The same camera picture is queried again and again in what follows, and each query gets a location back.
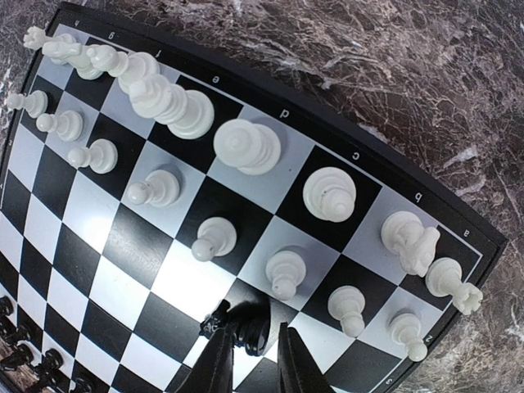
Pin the white rook a-file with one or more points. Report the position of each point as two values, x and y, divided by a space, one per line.
444 278

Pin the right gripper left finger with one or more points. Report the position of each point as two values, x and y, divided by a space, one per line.
213 371

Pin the black white chessboard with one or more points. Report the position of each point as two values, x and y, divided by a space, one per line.
96 234

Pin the black piece pile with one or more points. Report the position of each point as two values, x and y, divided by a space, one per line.
249 321

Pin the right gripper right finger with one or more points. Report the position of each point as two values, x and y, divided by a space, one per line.
297 370

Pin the white king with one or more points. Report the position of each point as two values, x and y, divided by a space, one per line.
188 114

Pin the white pawn a-file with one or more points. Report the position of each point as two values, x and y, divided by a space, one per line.
405 330

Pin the white pawn c-file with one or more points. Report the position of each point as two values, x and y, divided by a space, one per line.
285 270

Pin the white rook h-file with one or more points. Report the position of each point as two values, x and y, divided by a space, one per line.
34 38

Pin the white pawn b-file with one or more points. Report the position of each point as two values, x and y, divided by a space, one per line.
346 304

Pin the white bishop c-file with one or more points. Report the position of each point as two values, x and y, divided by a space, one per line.
329 194

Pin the white bishop f-file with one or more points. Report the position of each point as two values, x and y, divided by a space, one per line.
127 68

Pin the white knight b-file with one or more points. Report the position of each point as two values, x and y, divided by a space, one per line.
403 234

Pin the white pawn d-file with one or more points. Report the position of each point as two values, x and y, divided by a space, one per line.
216 236

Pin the white queen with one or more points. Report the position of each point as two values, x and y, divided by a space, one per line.
253 149

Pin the white knight g-file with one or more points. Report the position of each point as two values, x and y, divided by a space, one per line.
63 49

